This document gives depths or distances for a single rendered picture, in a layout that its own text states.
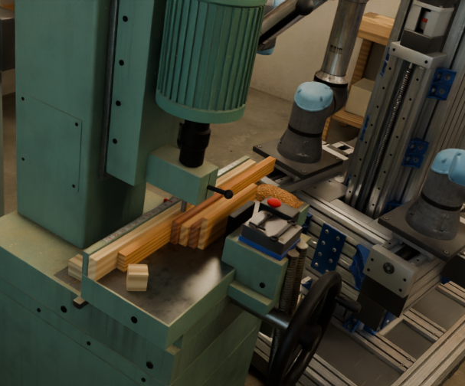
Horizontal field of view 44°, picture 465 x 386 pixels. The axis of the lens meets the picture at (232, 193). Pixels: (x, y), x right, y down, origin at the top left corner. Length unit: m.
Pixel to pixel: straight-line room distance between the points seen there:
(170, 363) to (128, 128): 0.47
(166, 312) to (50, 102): 0.50
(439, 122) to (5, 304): 1.29
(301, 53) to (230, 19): 3.68
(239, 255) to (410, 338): 1.25
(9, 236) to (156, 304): 0.46
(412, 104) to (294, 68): 3.01
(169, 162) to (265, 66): 3.68
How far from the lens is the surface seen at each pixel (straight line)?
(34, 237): 1.41
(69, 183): 1.30
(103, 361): 1.30
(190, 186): 1.18
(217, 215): 1.23
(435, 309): 2.53
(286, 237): 1.16
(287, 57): 4.73
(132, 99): 1.16
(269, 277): 1.18
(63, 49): 1.20
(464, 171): 1.37
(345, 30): 1.92
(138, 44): 1.12
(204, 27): 1.02
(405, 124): 1.79
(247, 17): 1.03
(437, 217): 1.69
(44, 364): 1.48
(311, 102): 1.83
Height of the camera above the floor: 1.63
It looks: 30 degrees down
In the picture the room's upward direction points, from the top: 12 degrees clockwise
